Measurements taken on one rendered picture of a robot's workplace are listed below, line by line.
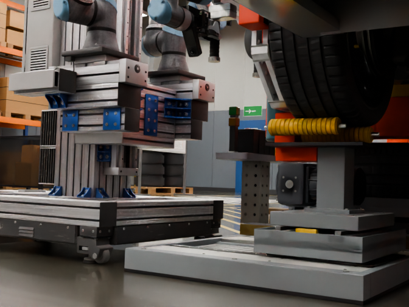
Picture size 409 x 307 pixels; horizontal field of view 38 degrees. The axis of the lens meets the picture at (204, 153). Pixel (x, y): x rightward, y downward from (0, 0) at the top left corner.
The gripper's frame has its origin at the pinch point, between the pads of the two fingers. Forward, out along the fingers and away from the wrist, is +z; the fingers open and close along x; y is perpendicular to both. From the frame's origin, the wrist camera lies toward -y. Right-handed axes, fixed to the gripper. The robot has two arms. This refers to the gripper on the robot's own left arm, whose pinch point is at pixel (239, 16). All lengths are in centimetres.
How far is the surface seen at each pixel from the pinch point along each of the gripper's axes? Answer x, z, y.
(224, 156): 48, -43, 75
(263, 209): 53, -18, 98
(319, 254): 136, -84, 96
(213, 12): 81, -90, 21
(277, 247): 123, -88, 97
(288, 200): 91, -47, 87
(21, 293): 98, -161, 111
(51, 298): 108, -157, 110
